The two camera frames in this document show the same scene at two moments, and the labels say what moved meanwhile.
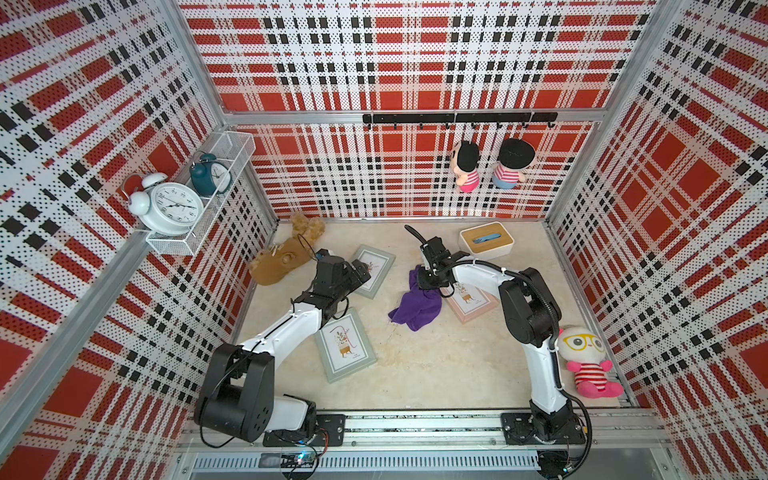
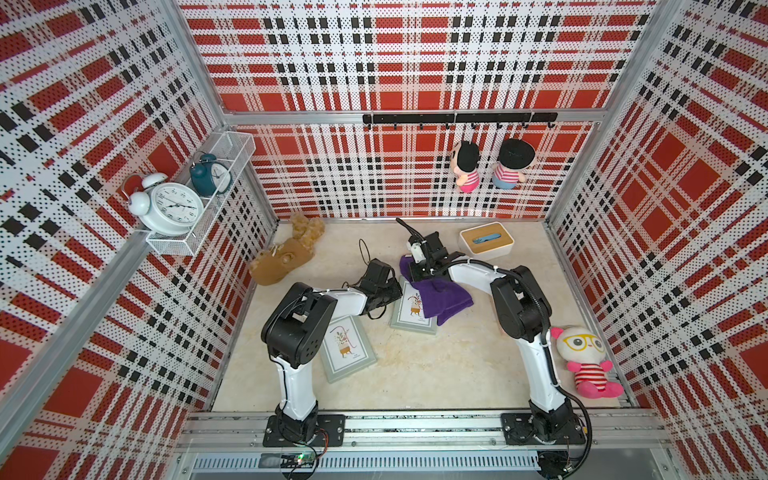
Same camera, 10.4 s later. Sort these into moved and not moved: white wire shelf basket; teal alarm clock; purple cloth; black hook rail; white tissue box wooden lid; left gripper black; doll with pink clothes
Moved: left gripper black; purple cloth
Not moved: teal alarm clock; black hook rail; doll with pink clothes; white tissue box wooden lid; white wire shelf basket
